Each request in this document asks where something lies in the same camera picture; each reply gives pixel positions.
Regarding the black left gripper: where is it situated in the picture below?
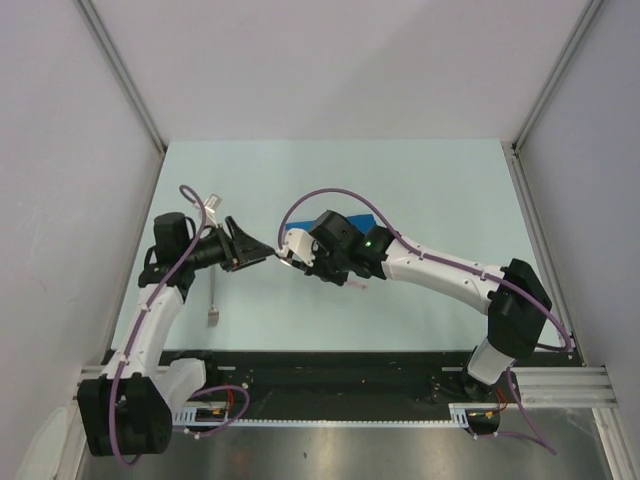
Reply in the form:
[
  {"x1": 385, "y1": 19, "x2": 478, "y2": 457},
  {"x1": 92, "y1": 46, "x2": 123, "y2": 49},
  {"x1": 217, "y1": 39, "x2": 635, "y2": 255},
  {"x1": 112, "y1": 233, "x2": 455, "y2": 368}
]
[{"x1": 182, "y1": 216, "x2": 274, "y2": 272}]

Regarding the blue satin napkin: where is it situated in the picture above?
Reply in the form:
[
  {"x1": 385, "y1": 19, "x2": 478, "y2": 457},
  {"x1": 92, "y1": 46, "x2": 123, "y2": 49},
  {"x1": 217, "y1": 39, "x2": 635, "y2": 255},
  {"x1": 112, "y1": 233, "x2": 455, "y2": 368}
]
[{"x1": 285, "y1": 214, "x2": 377, "y2": 234}]

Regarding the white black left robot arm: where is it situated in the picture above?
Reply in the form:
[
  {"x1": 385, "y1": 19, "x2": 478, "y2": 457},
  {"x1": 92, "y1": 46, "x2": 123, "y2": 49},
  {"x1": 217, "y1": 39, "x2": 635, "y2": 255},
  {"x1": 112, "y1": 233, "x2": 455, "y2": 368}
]
[{"x1": 76, "y1": 212, "x2": 275, "y2": 464}]

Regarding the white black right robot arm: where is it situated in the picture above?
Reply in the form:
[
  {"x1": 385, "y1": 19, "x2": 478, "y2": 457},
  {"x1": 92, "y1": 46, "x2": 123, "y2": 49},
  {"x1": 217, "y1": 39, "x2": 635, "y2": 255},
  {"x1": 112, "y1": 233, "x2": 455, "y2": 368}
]
[{"x1": 278, "y1": 210, "x2": 551, "y2": 401}]

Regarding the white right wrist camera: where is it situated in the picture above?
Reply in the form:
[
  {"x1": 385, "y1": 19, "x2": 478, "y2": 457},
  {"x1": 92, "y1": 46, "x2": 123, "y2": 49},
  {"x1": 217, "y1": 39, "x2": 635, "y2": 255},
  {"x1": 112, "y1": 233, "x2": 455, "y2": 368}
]
[{"x1": 280, "y1": 228, "x2": 315, "y2": 266}]

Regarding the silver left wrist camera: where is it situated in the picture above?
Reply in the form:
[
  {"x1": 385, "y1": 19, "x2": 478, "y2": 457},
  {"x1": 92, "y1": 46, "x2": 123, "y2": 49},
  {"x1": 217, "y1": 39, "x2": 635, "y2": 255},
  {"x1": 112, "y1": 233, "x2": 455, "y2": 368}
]
[{"x1": 202, "y1": 194, "x2": 222, "y2": 227}]

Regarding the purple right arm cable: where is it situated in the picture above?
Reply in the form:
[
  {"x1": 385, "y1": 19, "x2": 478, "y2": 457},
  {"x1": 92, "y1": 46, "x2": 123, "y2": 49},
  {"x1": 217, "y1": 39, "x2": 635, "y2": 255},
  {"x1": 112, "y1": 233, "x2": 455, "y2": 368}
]
[{"x1": 277, "y1": 187, "x2": 574, "y2": 455}]

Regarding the white slotted cable duct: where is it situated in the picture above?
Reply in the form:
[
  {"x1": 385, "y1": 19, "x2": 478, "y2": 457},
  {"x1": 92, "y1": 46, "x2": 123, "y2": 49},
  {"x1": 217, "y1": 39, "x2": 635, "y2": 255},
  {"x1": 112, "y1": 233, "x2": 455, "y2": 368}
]
[{"x1": 172, "y1": 402, "x2": 474, "y2": 429}]

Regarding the aluminium right corner post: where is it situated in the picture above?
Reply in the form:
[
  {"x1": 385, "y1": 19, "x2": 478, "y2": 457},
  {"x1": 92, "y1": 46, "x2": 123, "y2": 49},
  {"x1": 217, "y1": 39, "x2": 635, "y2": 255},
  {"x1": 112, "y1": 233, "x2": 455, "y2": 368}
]
[{"x1": 512, "y1": 0, "x2": 609, "y2": 151}]

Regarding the aluminium corner post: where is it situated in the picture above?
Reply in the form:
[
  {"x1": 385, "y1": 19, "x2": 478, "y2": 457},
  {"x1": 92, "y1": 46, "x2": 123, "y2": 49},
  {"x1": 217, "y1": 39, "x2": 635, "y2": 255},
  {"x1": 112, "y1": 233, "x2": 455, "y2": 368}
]
[
  {"x1": 74, "y1": 0, "x2": 168, "y2": 158},
  {"x1": 512, "y1": 0, "x2": 609, "y2": 151}
]

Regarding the aluminium left corner post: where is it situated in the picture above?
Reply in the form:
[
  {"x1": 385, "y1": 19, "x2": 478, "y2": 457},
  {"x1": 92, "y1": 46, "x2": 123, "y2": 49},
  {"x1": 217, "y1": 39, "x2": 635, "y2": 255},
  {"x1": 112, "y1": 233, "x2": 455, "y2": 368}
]
[{"x1": 74, "y1": 0, "x2": 168, "y2": 158}]

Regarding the aluminium front frame rail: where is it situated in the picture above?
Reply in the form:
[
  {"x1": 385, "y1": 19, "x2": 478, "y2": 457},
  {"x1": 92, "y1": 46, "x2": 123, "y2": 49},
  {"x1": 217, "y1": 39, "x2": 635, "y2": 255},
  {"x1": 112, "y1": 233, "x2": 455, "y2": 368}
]
[{"x1": 81, "y1": 358, "x2": 614, "y2": 408}]

